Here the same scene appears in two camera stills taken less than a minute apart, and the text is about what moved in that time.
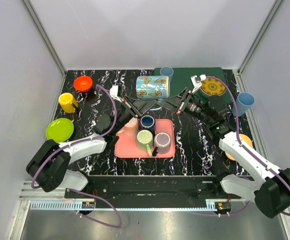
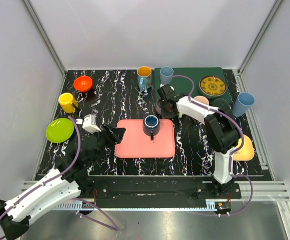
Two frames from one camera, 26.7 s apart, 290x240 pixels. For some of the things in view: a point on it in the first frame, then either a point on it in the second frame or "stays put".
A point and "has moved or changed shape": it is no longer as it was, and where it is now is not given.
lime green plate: [60, 130] stays put
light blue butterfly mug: [152, 87] → [144, 77]
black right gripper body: [195, 108] → [164, 113]
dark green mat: [181, 79] stays put
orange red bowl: [83, 83] stays put
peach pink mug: [131, 128] has moved or changed shape
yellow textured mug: [66, 100] stays put
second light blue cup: [243, 101] stays put
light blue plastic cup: [166, 71] stays put
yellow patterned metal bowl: [213, 86] stays put
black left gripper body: [129, 107] → [106, 135]
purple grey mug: [162, 141] → [158, 105]
